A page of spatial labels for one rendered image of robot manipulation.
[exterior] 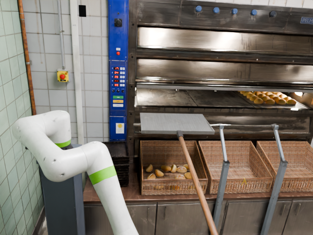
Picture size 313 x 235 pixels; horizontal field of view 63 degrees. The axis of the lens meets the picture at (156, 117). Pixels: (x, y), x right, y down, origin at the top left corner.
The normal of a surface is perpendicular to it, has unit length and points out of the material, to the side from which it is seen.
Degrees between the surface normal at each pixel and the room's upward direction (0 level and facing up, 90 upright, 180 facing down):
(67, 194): 90
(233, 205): 91
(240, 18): 90
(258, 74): 70
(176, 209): 90
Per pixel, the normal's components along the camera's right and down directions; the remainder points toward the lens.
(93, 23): 0.11, 0.37
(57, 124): 0.65, 0.26
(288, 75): 0.12, 0.03
